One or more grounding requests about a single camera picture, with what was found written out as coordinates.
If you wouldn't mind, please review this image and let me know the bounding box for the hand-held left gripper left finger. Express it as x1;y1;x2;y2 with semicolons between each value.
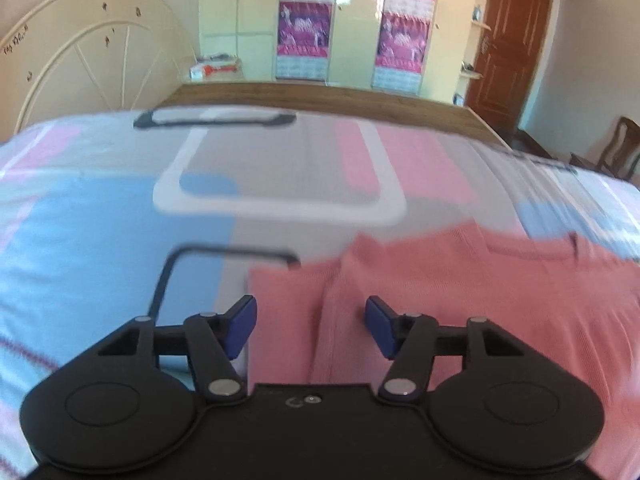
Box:
97;294;259;406

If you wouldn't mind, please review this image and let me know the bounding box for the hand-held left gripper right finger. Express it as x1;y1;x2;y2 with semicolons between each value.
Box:
364;295;527;406

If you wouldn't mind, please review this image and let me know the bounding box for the pink sweater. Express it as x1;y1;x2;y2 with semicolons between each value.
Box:
247;220;640;480

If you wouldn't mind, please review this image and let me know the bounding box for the patterned bed sheet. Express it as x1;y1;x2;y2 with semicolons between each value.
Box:
0;107;640;480

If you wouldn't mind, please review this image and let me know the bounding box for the wooden platform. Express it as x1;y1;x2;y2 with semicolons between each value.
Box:
159;81;512;150

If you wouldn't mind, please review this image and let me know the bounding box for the orange white box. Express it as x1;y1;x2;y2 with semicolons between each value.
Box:
189;54;242;81

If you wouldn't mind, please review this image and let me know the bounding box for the corner shelf unit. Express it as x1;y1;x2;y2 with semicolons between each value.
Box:
452;0;502;107

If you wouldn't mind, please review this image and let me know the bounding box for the cream wardrobe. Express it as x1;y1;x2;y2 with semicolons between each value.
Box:
197;0;596;108

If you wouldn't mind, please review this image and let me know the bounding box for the dark wooden chair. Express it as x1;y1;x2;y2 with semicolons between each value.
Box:
570;116;640;182

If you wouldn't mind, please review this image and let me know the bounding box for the cream round headboard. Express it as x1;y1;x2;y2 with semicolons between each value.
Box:
0;0;199;134

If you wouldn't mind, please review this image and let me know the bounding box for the brown wooden door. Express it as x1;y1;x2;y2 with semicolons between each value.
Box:
464;0;557;132

